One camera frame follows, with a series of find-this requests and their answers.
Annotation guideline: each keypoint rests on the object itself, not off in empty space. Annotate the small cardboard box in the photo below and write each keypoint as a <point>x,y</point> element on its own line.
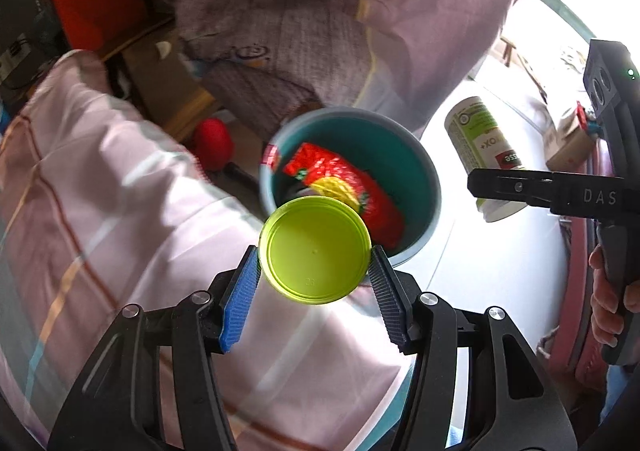
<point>567,143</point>

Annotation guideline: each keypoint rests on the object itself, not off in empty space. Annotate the white bottle with green label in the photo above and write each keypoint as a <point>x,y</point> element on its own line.
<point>475,136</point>

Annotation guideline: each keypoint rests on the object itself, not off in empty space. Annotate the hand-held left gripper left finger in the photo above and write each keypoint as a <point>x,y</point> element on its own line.
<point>240,301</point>

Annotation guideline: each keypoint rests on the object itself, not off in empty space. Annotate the red snack packet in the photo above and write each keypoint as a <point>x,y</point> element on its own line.
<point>382,216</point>

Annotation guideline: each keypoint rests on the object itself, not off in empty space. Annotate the pink cloth with yellow stripe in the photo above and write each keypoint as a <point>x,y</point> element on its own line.
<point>435,21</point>

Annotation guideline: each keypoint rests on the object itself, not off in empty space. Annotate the brown cardboard box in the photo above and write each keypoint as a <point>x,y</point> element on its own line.
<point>160,81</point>

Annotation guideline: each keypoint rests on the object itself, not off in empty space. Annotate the lime green lidded can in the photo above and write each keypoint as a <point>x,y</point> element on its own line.
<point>315,251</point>

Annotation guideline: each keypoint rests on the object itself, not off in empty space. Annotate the grey patterned cloth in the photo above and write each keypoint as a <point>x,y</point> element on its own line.
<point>275,6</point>

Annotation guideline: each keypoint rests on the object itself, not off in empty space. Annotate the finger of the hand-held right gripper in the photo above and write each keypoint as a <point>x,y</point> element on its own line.
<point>510,187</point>

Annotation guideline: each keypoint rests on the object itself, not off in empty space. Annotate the teal round bin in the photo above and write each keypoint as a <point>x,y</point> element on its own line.
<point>400,156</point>

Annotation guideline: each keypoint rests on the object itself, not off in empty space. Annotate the dark electronic device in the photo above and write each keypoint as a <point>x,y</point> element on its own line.
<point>20,56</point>

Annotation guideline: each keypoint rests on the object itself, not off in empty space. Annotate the person's blue jeans leg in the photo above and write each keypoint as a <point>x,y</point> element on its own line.
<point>612,393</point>

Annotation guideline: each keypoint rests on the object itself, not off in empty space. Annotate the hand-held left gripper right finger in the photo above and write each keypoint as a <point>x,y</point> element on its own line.
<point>387,301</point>

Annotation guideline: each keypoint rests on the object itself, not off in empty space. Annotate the pink striped bedsheet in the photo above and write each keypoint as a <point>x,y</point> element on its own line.
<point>125,231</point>

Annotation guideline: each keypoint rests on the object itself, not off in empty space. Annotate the red ball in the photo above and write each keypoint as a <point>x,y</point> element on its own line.
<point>214,143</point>

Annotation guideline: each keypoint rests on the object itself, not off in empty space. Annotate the person's right hand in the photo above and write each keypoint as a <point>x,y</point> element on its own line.
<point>607,311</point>

